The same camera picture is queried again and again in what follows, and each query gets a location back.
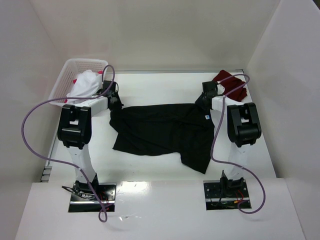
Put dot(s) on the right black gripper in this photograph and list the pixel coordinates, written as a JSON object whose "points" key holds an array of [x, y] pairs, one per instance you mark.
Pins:
{"points": [[201, 100]]}

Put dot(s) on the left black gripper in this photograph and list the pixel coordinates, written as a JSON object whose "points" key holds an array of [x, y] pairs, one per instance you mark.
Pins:
{"points": [[115, 103]]}

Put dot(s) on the black t shirt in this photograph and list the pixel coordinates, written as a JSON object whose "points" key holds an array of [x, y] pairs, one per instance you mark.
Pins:
{"points": [[155, 130]]}

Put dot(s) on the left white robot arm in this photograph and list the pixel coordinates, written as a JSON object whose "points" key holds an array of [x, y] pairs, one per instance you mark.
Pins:
{"points": [[75, 132]]}

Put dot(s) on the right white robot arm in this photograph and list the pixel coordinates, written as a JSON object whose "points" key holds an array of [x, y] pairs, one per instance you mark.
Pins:
{"points": [[243, 130]]}

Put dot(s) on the folded dark red t shirt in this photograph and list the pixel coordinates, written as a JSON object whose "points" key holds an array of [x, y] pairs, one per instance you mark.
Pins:
{"points": [[226, 83]]}

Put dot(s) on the white t shirt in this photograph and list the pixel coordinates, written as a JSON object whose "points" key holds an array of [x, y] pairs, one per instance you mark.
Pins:
{"points": [[86, 85]]}

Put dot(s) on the white plastic basket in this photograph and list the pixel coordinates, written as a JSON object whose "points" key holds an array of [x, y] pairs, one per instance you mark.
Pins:
{"points": [[71, 69]]}

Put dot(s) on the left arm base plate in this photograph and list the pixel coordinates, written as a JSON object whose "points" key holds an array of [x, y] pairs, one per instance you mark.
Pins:
{"points": [[86, 202]]}

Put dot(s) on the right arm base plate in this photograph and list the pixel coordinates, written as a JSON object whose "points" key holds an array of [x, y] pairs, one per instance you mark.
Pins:
{"points": [[227, 199]]}

